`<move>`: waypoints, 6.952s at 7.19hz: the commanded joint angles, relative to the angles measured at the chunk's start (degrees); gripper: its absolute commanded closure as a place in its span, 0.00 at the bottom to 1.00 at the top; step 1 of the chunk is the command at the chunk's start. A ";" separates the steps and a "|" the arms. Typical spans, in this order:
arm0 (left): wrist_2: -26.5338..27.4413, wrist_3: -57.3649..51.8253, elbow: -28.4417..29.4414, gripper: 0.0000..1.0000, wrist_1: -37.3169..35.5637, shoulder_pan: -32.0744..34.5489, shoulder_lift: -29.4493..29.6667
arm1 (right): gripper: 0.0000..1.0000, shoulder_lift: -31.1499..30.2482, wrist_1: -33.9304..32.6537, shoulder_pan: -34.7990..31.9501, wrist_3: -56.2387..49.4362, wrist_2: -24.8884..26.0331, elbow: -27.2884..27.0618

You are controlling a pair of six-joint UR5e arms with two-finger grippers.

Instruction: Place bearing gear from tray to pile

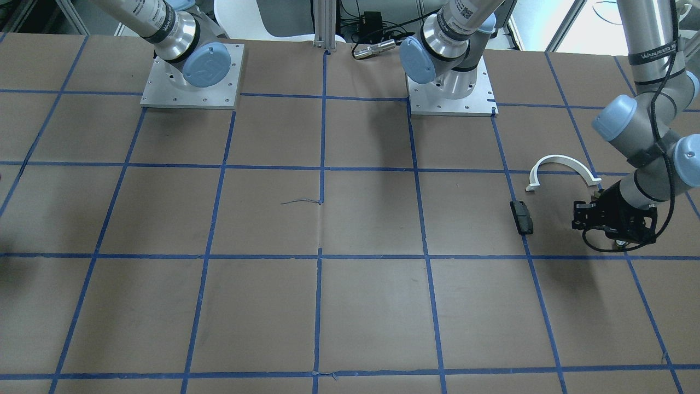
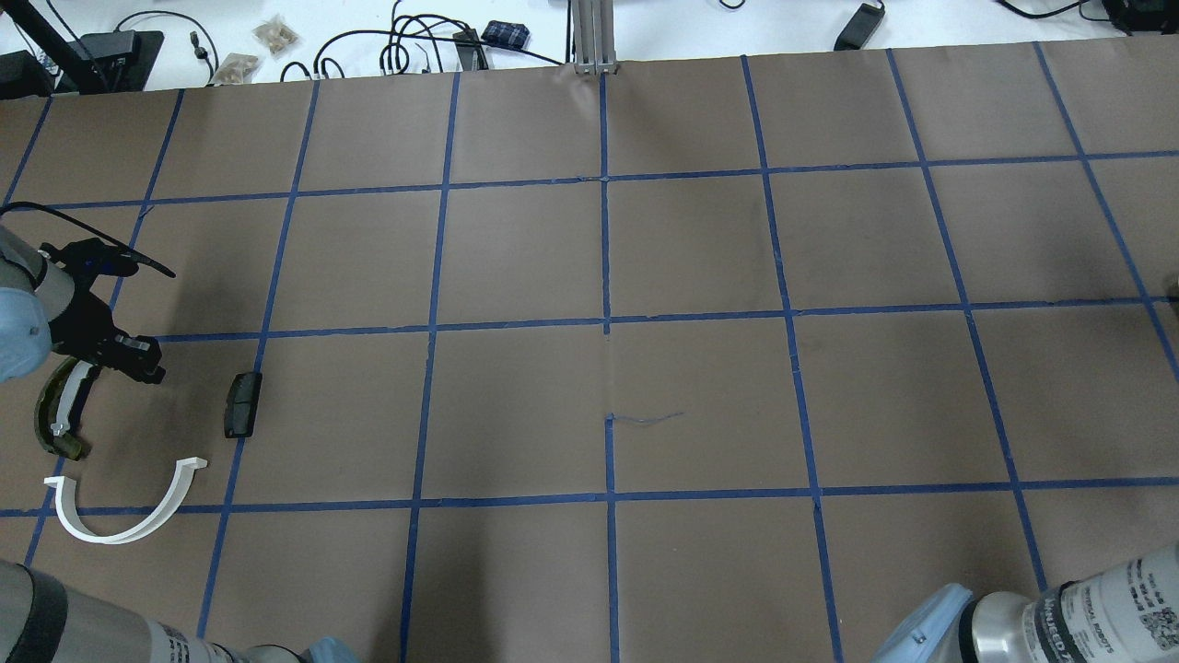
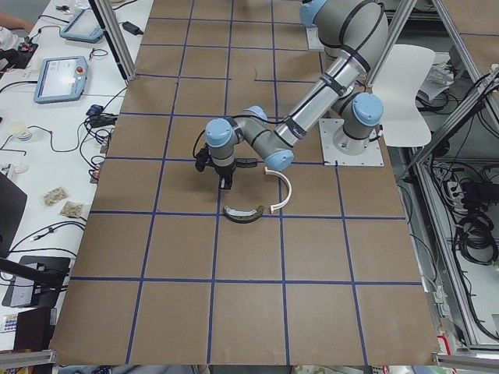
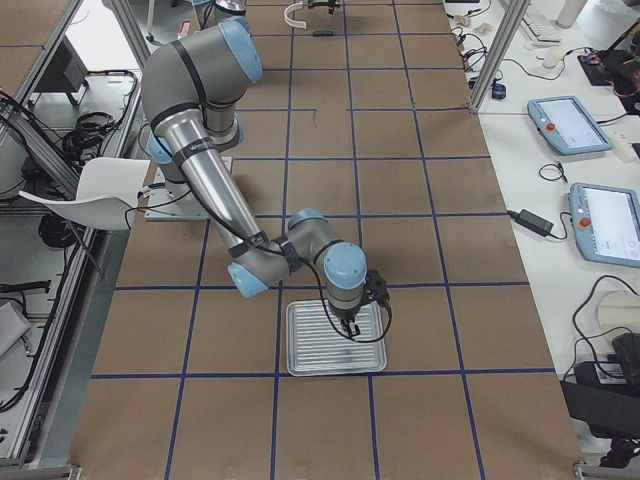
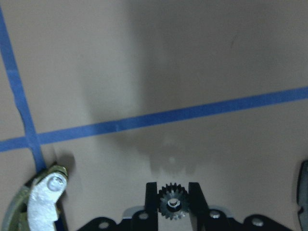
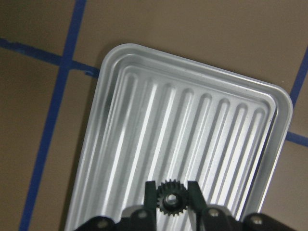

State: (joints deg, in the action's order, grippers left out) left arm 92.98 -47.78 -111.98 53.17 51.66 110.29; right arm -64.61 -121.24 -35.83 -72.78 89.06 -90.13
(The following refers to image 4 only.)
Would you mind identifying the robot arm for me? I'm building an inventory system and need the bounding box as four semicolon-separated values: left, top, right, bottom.
141;16;390;342

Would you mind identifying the dark grey brake pad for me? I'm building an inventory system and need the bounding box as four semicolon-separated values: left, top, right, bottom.
312;30;334;37

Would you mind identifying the blue checkered connector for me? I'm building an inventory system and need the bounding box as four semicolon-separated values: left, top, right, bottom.
491;82;507;100

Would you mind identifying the far teach pendant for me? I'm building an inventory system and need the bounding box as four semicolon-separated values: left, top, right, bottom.
527;96;613;156

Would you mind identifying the teach pendant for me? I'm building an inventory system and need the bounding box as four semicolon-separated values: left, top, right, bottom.
568;183;639;268
527;96;613;156

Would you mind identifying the silver ribbed metal tray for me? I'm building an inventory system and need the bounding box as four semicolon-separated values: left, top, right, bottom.
286;300;387;376

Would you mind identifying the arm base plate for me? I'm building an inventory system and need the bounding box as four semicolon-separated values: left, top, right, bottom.
144;150;238;221

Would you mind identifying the black power adapter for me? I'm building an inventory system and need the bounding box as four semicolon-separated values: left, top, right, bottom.
508;209;553;237

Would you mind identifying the olive curved brake shoe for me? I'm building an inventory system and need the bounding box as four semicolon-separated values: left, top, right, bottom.
307;0;341;15

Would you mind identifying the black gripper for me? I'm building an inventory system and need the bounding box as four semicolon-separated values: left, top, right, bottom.
327;270;390;336

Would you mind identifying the white plastic chair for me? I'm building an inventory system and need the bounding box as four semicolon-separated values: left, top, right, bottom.
19;157;151;231

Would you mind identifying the white curved plastic clip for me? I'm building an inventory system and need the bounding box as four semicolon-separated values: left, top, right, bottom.
283;1;307;30

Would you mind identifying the near teach pendant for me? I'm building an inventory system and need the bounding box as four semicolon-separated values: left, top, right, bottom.
568;183;639;268

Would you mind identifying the aluminium frame post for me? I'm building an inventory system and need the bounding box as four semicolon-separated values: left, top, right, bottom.
468;0;529;113

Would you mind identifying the white paper cup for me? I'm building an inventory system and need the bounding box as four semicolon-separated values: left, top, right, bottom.
542;46;565;69

